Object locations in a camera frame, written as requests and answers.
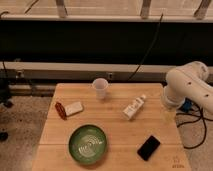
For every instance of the clear plastic cup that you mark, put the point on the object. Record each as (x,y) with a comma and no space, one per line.
(100,86)

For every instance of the red brown bar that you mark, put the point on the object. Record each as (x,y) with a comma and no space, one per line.
(60,110)

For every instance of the white rectangular block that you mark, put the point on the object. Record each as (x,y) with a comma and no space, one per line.
(73,108)

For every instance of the black rectangular eraser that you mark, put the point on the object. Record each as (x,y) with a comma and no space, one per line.
(148,148)

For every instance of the white plastic bottle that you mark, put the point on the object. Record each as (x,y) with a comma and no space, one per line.
(131,110)

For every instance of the black chair base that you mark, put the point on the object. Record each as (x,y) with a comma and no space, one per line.
(5,96)

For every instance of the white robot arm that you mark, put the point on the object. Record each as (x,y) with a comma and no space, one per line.
(188,81)

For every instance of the blue power box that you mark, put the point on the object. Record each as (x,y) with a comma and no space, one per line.
(186,105)

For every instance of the green ceramic bowl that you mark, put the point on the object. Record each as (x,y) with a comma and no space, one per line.
(87,144)

